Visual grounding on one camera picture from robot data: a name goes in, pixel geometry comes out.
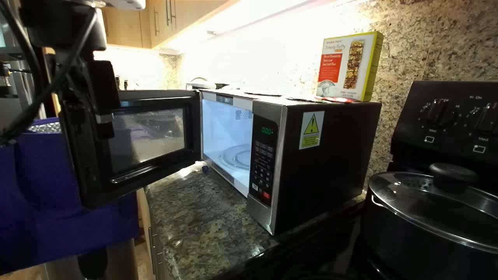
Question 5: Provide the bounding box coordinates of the wooden side panel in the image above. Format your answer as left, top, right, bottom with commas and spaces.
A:
41, 45, 64, 118

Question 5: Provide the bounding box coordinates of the white round bowl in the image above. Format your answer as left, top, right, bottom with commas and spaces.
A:
186, 76, 215, 92

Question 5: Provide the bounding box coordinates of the glass pot lid black knob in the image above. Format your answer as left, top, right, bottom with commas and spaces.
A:
368, 162, 498, 255

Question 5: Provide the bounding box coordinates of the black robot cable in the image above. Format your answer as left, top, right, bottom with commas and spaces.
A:
0, 10, 102, 145
0, 2, 46, 80

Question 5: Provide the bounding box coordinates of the black cooking pot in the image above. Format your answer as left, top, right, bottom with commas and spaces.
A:
362, 190, 498, 280

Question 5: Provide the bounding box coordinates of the black steel microwave body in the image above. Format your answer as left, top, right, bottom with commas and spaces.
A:
198, 89, 383, 238

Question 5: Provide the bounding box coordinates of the grey steel appliance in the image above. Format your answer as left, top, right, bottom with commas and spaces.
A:
0, 20, 49, 131

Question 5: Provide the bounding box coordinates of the black electric stove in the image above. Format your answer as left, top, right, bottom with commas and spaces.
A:
390, 80, 498, 196

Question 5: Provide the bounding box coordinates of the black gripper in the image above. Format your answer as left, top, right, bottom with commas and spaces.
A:
61, 53, 122, 142

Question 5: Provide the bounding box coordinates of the microwave door with handle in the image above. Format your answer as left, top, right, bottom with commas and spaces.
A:
58, 89, 203, 210

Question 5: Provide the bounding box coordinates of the green warning sticker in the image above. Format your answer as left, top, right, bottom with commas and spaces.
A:
298, 109, 327, 153

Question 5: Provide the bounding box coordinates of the green white food box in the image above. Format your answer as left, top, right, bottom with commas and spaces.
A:
316, 30, 386, 104

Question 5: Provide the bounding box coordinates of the wooden wall cabinet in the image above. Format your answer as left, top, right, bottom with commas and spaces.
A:
102, 0, 235, 50

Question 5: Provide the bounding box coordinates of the black round object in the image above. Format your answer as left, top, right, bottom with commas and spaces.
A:
77, 248, 109, 280

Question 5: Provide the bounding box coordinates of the blue tote bag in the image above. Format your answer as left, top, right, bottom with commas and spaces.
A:
0, 117, 141, 277

